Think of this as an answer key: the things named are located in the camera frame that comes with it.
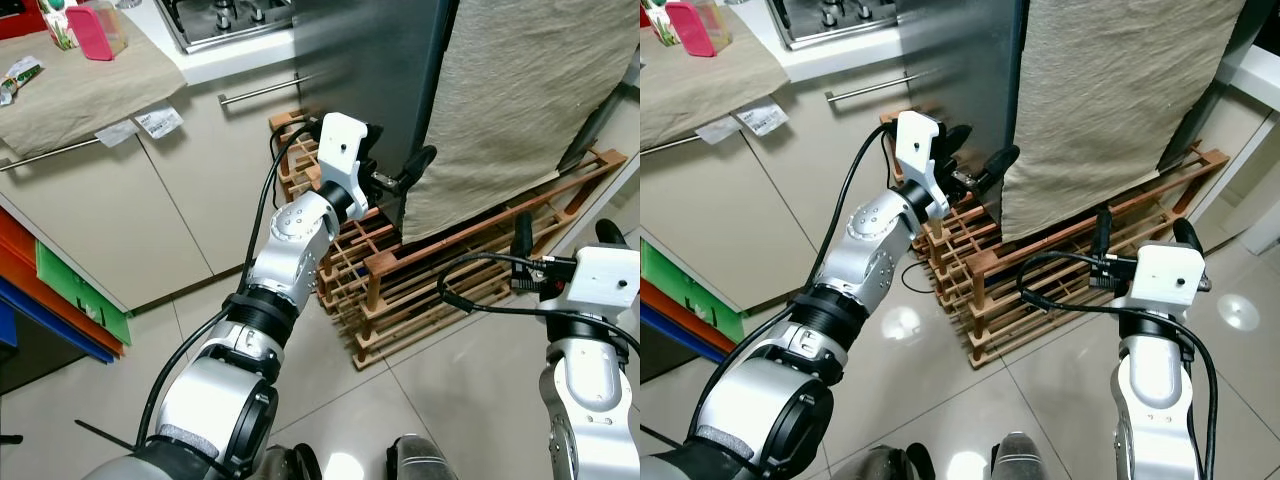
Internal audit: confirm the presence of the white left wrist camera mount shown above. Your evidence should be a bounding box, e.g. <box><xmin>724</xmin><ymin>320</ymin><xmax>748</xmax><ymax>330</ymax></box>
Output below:
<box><xmin>318</xmin><ymin>113</ymin><xmax>373</xmax><ymax>211</ymax></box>
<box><xmin>895</xmin><ymin>110</ymin><xmax>951</xmax><ymax>216</ymax></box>

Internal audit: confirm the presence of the thin black floor cable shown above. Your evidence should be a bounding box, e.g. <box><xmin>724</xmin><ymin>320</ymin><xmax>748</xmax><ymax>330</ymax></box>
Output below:
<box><xmin>900</xmin><ymin>262</ymin><xmax>941</xmax><ymax>293</ymax></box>

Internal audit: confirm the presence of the dark grey fridge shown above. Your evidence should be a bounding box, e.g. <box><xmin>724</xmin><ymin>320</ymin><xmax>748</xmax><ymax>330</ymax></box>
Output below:
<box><xmin>895</xmin><ymin>0</ymin><xmax>1280</xmax><ymax>226</ymax></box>
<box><xmin>293</xmin><ymin>0</ymin><xmax>641</xmax><ymax>236</ymax></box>

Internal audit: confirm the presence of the beige kitchen cabinet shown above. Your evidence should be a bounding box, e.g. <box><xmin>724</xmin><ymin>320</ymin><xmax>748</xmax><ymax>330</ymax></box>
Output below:
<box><xmin>0</xmin><ymin>65</ymin><xmax>321</xmax><ymax>311</ymax></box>
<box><xmin>640</xmin><ymin>60</ymin><xmax>936</xmax><ymax>311</ymax></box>

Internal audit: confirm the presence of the green white snack packet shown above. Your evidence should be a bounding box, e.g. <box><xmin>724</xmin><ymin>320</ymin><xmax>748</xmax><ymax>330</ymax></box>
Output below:
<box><xmin>0</xmin><ymin>57</ymin><xmax>46</xmax><ymax>106</ymax></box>

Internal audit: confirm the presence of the printed white paper tag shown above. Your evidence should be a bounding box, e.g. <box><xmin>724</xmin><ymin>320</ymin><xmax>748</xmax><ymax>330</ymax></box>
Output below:
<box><xmin>133</xmin><ymin>103</ymin><xmax>186</xmax><ymax>138</ymax></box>
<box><xmin>738</xmin><ymin>100</ymin><xmax>791</xmax><ymax>136</ymax></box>

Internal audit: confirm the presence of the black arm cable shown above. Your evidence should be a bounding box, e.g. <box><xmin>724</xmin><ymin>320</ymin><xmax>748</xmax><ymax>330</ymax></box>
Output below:
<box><xmin>690</xmin><ymin>125</ymin><xmax>901</xmax><ymax>441</ymax></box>
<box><xmin>135</xmin><ymin>118</ymin><xmax>326</xmax><ymax>451</ymax></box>
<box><xmin>1018</xmin><ymin>250</ymin><xmax>1216</xmax><ymax>480</ymax></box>
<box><xmin>437</xmin><ymin>250</ymin><xmax>641</xmax><ymax>356</ymax></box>

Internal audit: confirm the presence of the brown wooden slatted rack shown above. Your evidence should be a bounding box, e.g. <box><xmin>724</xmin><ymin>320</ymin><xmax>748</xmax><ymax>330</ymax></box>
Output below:
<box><xmin>880</xmin><ymin>108</ymin><xmax>1231</xmax><ymax>369</ymax></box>
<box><xmin>268</xmin><ymin>108</ymin><xmax>629</xmax><ymax>371</ymax></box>

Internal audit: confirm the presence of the red container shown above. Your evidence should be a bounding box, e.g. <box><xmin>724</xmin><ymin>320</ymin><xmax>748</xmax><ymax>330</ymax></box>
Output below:
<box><xmin>0</xmin><ymin>0</ymin><xmax>46</xmax><ymax>41</ymax></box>

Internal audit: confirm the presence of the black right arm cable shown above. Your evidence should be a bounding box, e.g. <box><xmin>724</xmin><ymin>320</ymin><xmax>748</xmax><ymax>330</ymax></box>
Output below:
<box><xmin>1018</xmin><ymin>250</ymin><xmax>1216</xmax><ymax>480</ymax></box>
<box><xmin>437</xmin><ymin>250</ymin><xmax>641</xmax><ymax>356</ymax></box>

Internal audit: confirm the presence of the grey right robot leg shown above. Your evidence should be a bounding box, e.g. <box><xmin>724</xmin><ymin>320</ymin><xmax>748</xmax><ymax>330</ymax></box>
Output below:
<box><xmin>386</xmin><ymin>435</ymin><xmax>461</xmax><ymax>480</ymax></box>
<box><xmin>990</xmin><ymin>432</ymin><xmax>1046</xmax><ymax>480</ymax></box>

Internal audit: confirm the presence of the large beige draped cloth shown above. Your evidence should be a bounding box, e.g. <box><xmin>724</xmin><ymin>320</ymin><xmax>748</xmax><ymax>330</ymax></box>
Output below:
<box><xmin>400</xmin><ymin>0</ymin><xmax>641</xmax><ymax>244</ymax></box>
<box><xmin>1000</xmin><ymin>0</ymin><xmax>1251</xmax><ymax>243</ymax></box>

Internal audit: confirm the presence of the green white carton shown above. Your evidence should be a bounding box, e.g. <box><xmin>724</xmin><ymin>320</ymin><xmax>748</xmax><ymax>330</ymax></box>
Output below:
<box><xmin>645</xmin><ymin>0</ymin><xmax>681</xmax><ymax>46</ymax></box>
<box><xmin>38</xmin><ymin>0</ymin><xmax>79</xmax><ymax>51</ymax></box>

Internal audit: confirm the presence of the blue flat board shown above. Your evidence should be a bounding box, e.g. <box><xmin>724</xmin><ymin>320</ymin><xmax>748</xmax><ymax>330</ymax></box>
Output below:
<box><xmin>640</xmin><ymin>305</ymin><xmax>726</xmax><ymax>363</ymax></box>
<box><xmin>0</xmin><ymin>275</ymin><xmax>116</xmax><ymax>366</ymax></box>

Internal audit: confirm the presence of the white shelf unit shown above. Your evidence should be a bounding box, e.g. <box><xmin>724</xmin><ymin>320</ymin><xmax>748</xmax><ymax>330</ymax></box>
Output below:
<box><xmin>1190</xmin><ymin>45</ymin><xmax>1280</xmax><ymax>256</ymax></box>

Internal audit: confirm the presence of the pink plastic container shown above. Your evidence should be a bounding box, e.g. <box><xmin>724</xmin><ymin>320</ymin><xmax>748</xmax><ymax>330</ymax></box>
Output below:
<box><xmin>665</xmin><ymin>2</ymin><xmax>733</xmax><ymax>58</ymax></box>
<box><xmin>65</xmin><ymin>2</ymin><xmax>129</xmax><ymax>61</ymax></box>

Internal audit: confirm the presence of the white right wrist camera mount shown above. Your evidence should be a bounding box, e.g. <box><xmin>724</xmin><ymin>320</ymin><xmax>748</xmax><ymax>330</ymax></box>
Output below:
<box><xmin>555</xmin><ymin>245</ymin><xmax>641</xmax><ymax>316</ymax></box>
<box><xmin>1135</xmin><ymin>243</ymin><xmax>1206</xmax><ymax>311</ymax></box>

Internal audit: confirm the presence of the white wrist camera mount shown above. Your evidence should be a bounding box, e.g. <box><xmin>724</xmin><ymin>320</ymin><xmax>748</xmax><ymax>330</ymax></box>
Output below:
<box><xmin>318</xmin><ymin>113</ymin><xmax>373</xmax><ymax>211</ymax></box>
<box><xmin>895</xmin><ymin>110</ymin><xmax>951</xmax><ymax>216</ymax></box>
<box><xmin>1135</xmin><ymin>243</ymin><xmax>1206</xmax><ymax>311</ymax></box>
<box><xmin>555</xmin><ymin>245</ymin><xmax>641</xmax><ymax>316</ymax></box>

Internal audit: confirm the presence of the steel cabinet bar handle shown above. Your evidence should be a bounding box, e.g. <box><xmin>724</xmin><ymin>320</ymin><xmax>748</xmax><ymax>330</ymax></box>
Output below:
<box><xmin>825</xmin><ymin>70</ymin><xmax>916</xmax><ymax>104</ymax></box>
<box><xmin>0</xmin><ymin>135</ymin><xmax>101</xmax><ymax>173</ymax></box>
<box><xmin>640</xmin><ymin>135</ymin><xmax>701</xmax><ymax>158</ymax></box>
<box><xmin>218</xmin><ymin>72</ymin><xmax>311</xmax><ymax>106</ymax></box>

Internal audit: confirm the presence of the beige cloth mat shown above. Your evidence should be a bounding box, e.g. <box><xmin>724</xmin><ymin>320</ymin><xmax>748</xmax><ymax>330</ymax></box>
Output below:
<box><xmin>0</xmin><ymin>25</ymin><xmax>188</xmax><ymax>156</ymax></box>
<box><xmin>640</xmin><ymin>25</ymin><xmax>791</xmax><ymax>151</ymax></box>

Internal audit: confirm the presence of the steel gas stove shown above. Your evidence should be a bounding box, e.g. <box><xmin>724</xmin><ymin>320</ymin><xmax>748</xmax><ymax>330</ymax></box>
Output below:
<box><xmin>155</xmin><ymin>0</ymin><xmax>301</xmax><ymax>54</ymax></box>
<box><xmin>770</xmin><ymin>0</ymin><xmax>901</xmax><ymax>51</ymax></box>

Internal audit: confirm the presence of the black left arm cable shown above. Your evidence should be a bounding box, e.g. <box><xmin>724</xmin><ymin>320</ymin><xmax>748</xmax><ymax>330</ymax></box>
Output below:
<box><xmin>690</xmin><ymin>125</ymin><xmax>901</xmax><ymax>441</ymax></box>
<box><xmin>135</xmin><ymin>118</ymin><xmax>326</xmax><ymax>451</ymax></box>

